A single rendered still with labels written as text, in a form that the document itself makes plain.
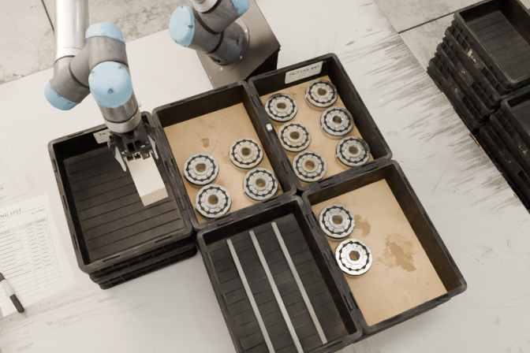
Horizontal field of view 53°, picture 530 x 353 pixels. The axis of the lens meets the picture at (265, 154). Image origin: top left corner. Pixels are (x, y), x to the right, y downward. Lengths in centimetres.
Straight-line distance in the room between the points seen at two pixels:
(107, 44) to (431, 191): 114
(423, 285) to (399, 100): 69
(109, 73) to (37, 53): 200
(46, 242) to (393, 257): 102
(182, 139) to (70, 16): 54
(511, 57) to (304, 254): 139
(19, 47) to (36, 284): 165
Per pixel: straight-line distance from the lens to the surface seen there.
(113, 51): 110
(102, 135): 161
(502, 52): 251
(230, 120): 167
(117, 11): 310
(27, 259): 174
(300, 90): 174
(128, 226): 156
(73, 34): 127
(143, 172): 130
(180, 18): 168
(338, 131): 164
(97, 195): 161
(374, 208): 159
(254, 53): 175
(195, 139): 164
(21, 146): 190
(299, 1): 215
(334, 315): 148
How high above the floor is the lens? 227
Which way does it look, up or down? 63 degrees down
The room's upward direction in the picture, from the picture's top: 6 degrees clockwise
